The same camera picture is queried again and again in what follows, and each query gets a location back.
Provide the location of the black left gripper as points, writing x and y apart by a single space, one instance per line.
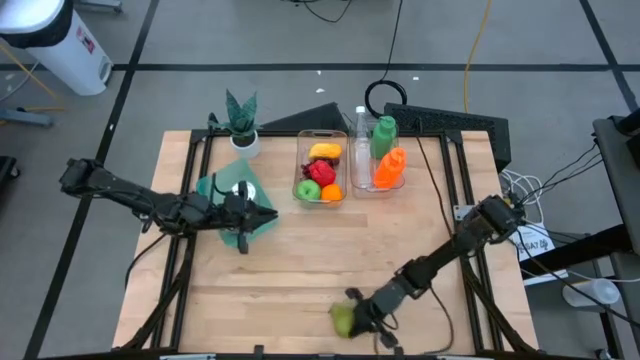
235 215

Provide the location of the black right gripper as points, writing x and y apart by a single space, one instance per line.
377 307

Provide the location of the green pear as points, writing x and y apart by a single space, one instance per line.
341 319

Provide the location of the silver tin can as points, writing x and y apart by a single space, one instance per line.
250 189

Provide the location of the green apple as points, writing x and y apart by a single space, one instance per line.
308 190

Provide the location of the teal plastic bin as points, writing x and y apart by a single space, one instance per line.
220 172

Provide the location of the orange fruit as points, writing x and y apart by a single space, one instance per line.
331 192

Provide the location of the red bell pepper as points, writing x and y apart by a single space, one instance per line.
322 173

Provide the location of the clear plastic bin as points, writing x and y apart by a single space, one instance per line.
300 145
375 187

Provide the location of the yellow orange mango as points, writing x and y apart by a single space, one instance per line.
325 150

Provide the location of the clear bottle with white cap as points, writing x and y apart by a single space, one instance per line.
362 150

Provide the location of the orange plastic bottle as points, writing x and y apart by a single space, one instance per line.
391 167

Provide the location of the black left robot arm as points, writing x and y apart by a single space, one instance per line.
125 192

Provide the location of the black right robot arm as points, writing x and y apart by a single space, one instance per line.
450 250

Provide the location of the snake plant in white pot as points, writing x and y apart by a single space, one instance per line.
242 122

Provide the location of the black angled panel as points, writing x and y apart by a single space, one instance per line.
310 119

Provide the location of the white printed sign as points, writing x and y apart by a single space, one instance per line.
532 245

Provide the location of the white trash can black liner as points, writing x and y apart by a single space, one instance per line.
65 55

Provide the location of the grey metal stand base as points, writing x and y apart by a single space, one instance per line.
25 119

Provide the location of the black chair part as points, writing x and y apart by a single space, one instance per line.
6 175

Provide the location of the grey cart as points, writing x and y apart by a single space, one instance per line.
620 170

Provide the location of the black metal rig frame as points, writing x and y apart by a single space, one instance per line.
372 133

